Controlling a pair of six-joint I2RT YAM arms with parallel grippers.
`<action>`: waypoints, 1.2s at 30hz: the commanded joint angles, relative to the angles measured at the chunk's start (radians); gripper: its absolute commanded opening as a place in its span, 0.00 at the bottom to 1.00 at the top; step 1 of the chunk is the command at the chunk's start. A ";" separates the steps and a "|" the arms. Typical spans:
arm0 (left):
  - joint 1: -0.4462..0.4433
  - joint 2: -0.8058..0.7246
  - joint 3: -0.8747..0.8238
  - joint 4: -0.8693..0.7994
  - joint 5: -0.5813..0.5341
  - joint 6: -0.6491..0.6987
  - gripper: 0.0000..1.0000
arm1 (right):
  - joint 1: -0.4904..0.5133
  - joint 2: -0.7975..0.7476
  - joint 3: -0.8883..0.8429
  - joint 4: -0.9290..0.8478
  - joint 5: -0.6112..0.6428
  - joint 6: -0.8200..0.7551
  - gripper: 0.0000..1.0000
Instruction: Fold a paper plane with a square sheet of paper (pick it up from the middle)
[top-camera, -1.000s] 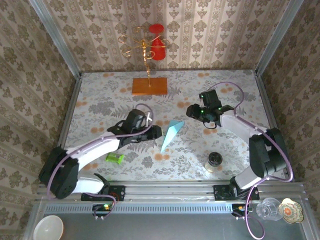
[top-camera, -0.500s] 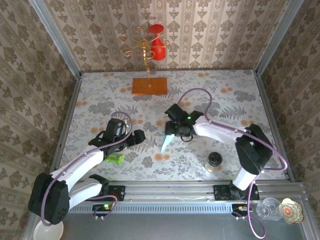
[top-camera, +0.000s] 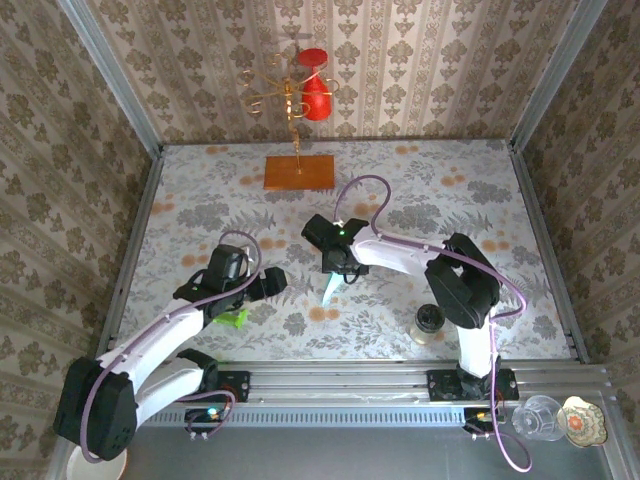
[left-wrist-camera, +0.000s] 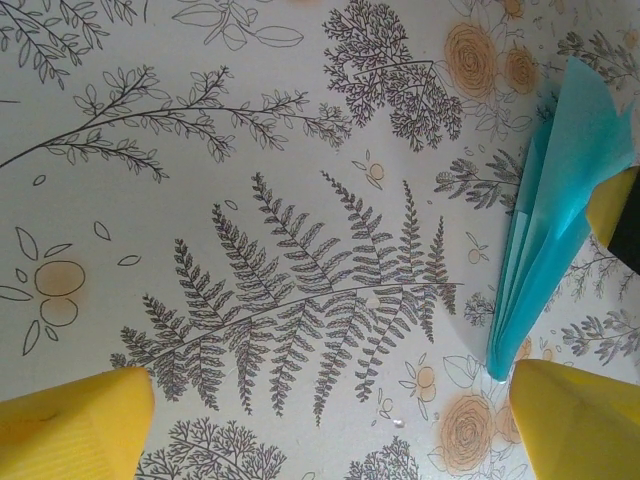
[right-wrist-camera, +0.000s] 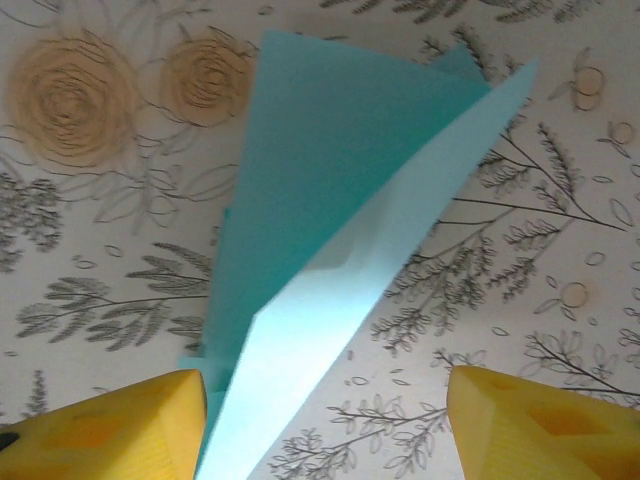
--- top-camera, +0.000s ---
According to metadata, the light blue cloth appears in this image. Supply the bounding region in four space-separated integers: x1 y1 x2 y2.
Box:
321 272 346 307

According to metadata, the green plastic pencil sharpener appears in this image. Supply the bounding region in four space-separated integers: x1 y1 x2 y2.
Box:
214 308 250 329

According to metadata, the glass jar with black lid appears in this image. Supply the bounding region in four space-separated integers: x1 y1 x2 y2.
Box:
410 303 446 347

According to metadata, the floral patterned table cover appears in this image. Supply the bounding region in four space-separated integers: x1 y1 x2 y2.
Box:
112 139 574 362

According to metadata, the small black controller board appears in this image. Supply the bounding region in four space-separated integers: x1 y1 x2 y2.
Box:
462 407 504 434
184 407 226 434

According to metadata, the red wine glass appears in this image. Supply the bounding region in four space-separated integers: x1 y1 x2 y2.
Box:
297 46 334 123

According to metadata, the white bowl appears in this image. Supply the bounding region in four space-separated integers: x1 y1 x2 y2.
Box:
66 447 128 480

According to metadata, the clear glass cup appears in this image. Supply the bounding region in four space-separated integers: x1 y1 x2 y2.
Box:
511 394 564 443

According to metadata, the patterned scalloped small dish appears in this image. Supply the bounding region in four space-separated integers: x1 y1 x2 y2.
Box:
556 395 610 448

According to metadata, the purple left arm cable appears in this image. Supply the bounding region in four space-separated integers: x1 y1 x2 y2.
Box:
79 229 263 460

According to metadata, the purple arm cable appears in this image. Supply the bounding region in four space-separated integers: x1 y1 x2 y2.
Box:
79 229 263 460
333 174 532 473

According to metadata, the gold wire rack, wooden base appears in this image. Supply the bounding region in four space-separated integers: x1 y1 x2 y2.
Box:
235 52 337 192

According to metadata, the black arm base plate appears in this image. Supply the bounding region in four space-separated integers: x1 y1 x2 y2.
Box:
199 371 252 404
426 368 520 402

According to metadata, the aluminium table side rail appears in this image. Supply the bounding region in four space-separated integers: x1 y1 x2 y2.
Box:
509 144 591 364
93 147 166 366

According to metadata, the aluminium front rail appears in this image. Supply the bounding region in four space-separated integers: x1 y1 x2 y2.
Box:
73 359 614 404

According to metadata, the grey slotted cable duct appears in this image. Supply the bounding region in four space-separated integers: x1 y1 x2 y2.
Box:
134 405 469 427

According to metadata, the aluminium frame post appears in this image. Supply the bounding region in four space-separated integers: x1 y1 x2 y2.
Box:
508 0 610 151
53 0 165 157

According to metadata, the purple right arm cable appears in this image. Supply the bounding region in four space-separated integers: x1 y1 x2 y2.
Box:
333 174 532 473

